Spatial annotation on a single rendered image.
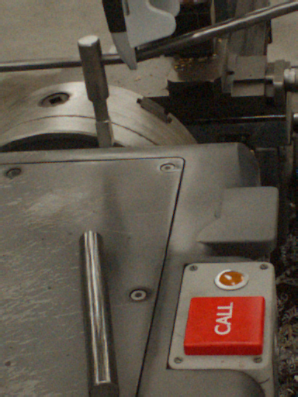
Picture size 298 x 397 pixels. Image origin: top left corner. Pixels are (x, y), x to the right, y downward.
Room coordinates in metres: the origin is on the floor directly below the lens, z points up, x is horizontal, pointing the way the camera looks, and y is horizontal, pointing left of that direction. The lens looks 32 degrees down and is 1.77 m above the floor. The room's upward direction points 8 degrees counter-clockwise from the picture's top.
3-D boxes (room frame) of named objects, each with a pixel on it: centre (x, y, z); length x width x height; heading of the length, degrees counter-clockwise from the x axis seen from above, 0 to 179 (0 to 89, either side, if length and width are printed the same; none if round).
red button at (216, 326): (0.62, -0.05, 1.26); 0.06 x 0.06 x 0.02; 78
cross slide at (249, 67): (1.70, -0.07, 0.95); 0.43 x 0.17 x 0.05; 78
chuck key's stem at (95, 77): (0.91, 0.03, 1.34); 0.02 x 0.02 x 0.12; 78
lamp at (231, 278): (0.68, -0.06, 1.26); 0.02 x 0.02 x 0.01
